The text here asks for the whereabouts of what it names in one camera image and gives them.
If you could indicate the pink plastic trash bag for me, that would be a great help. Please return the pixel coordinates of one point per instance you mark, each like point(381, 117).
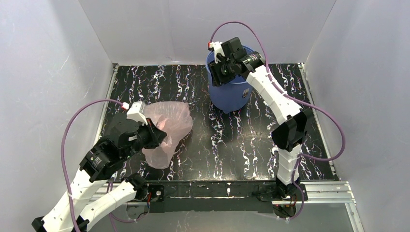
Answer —
point(172, 117)

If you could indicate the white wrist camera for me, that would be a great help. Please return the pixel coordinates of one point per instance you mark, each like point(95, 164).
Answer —
point(135, 111)
point(216, 48)

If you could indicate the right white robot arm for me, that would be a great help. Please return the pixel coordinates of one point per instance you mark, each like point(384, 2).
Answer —
point(290, 133)

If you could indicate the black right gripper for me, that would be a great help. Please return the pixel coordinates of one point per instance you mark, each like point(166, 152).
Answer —
point(216, 74)

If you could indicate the blue plastic trash bin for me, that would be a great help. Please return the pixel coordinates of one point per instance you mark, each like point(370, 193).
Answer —
point(231, 96)

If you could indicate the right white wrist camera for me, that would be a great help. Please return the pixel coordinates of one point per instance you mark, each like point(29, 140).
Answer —
point(216, 48)

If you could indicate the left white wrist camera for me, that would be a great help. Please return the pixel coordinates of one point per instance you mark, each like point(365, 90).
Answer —
point(135, 111)

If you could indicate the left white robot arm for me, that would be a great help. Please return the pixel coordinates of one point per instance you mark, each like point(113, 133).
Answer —
point(96, 168)

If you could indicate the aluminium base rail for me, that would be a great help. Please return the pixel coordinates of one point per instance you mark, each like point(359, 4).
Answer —
point(170, 196)

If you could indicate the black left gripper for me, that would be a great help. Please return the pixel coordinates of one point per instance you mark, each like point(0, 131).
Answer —
point(153, 135)

